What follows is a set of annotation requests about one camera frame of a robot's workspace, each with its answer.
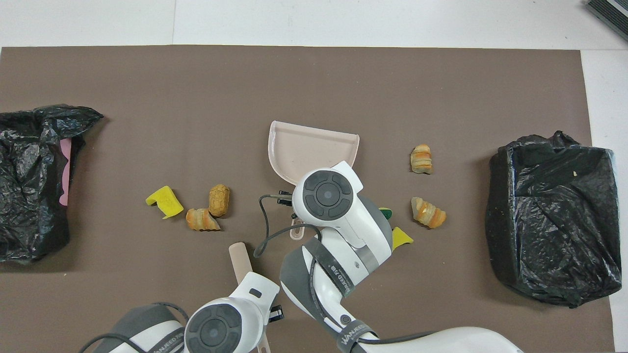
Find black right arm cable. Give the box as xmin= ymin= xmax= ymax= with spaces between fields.
xmin=254 ymin=194 xmax=435 ymax=344

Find dark grey ribbed object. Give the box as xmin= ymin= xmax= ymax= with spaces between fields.
xmin=585 ymin=0 xmax=628 ymax=42

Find crumpled black trash bag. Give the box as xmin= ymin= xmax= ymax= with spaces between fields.
xmin=0 ymin=104 xmax=105 ymax=264

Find striped croissant piece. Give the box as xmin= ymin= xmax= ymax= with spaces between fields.
xmin=185 ymin=208 xmax=221 ymax=232
xmin=410 ymin=144 xmax=433 ymax=175
xmin=411 ymin=197 xmax=447 ymax=229

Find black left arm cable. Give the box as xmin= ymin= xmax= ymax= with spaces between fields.
xmin=78 ymin=302 xmax=189 ymax=353

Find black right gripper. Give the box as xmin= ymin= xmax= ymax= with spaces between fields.
xmin=269 ymin=190 xmax=300 ymax=323

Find black bag lined bin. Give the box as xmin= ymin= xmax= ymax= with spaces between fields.
xmin=485 ymin=130 xmax=623 ymax=309

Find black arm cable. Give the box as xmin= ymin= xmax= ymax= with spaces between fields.
xmin=254 ymin=194 xmax=435 ymax=344
xmin=78 ymin=302 xmax=189 ymax=353

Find beige plastic dustpan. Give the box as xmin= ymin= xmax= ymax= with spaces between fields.
xmin=268 ymin=121 xmax=360 ymax=241

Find pink bin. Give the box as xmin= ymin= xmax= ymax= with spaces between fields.
xmin=59 ymin=138 xmax=74 ymax=206

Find yellow sponge piece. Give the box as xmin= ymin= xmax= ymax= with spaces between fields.
xmin=145 ymin=185 xmax=184 ymax=220
xmin=392 ymin=227 xmax=414 ymax=252

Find beige brush black bristles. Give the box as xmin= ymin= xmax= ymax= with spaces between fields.
xmin=228 ymin=242 xmax=272 ymax=353

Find brown table mat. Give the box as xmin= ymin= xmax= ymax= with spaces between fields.
xmin=0 ymin=45 xmax=616 ymax=353

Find round brown bread roll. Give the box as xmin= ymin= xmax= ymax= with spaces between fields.
xmin=209 ymin=184 xmax=230 ymax=218

